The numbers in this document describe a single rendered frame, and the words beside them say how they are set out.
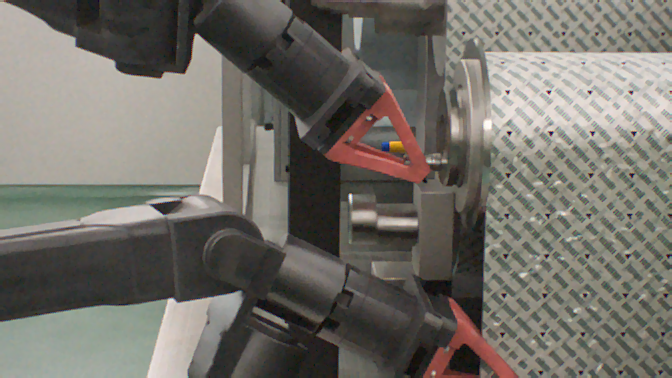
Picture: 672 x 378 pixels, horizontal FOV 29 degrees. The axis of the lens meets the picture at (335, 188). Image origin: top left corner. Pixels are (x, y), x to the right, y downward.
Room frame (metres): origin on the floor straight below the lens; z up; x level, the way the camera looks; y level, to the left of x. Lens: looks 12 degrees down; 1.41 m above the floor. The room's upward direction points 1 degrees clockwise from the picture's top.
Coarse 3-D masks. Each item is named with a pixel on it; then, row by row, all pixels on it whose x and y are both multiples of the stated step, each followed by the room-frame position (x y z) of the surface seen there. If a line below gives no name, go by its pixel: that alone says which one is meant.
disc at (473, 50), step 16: (464, 48) 0.98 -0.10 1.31; (480, 48) 0.92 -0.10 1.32; (480, 64) 0.90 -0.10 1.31; (480, 80) 0.90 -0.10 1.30; (480, 96) 0.90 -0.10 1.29; (480, 112) 0.89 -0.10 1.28; (480, 128) 0.89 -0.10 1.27; (480, 144) 0.89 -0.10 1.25; (480, 160) 0.89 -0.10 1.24; (480, 176) 0.88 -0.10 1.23; (480, 192) 0.88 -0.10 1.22; (480, 208) 0.89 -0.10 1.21; (464, 224) 0.95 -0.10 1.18; (480, 224) 0.90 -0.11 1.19
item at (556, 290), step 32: (512, 224) 0.88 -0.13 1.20; (544, 224) 0.88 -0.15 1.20; (576, 224) 0.88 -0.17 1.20; (608, 224) 0.89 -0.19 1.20; (640, 224) 0.89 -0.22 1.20; (512, 256) 0.88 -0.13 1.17; (544, 256) 0.88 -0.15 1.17; (576, 256) 0.88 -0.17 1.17; (608, 256) 0.89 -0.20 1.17; (640, 256) 0.89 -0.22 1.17; (512, 288) 0.88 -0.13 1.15; (544, 288) 0.88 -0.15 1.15; (576, 288) 0.89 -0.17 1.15; (608, 288) 0.89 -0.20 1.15; (640, 288) 0.89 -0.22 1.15; (512, 320) 0.88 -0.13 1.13; (544, 320) 0.88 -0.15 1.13; (576, 320) 0.89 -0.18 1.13; (608, 320) 0.89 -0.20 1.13; (640, 320) 0.89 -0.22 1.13; (512, 352) 0.88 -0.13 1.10; (544, 352) 0.88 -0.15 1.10; (576, 352) 0.89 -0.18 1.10; (608, 352) 0.89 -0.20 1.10; (640, 352) 0.89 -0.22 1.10
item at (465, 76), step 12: (468, 60) 0.94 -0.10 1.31; (456, 72) 0.97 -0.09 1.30; (468, 72) 0.92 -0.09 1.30; (456, 84) 0.97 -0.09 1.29; (468, 84) 0.91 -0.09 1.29; (468, 96) 0.91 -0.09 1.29; (468, 108) 0.90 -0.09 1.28; (468, 120) 0.90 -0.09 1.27; (468, 132) 0.90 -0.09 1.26; (468, 144) 0.90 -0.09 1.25; (468, 156) 0.90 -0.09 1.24; (468, 168) 0.89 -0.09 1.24; (468, 180) 0.89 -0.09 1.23; (456, 192) 0.95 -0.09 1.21; (468, 192) 0.90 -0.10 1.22; (456, 204) 0.95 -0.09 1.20; (468, 204) 0.91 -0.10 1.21
